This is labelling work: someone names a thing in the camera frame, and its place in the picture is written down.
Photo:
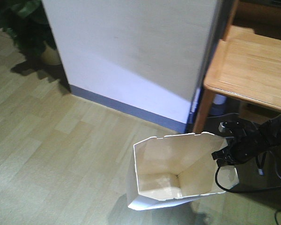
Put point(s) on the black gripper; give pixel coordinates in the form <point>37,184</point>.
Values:
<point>246,145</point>

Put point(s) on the white paper trash bin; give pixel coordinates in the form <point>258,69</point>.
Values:
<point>176,169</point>

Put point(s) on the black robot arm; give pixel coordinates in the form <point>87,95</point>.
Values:
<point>271,129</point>

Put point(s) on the white blue cylinder under desk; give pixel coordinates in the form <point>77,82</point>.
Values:
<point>218,105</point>

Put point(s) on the wooden desk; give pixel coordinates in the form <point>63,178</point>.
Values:
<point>246,64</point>

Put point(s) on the green potted plant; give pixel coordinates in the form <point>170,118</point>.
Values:
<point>26,23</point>

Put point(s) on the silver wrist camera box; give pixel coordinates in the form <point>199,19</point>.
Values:
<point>224,126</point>

